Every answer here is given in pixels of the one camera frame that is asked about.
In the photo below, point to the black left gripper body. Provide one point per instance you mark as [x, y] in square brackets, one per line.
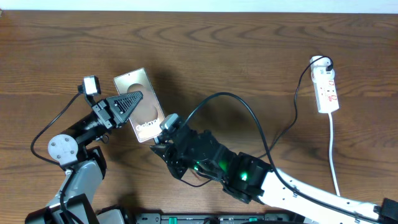
[104, 116]

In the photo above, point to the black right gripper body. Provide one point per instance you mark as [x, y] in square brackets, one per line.
[179, 165]

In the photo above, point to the bronze Galaxy smartphone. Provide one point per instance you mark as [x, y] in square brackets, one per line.
[148, 114]

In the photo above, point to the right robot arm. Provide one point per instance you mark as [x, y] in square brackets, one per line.
[248, 178]

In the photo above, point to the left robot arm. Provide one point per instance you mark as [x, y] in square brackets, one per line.
[85, 168]

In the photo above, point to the white power strip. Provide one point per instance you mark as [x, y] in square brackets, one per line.
[322, 75]

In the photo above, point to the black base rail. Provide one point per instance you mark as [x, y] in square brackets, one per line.
[157, 218]

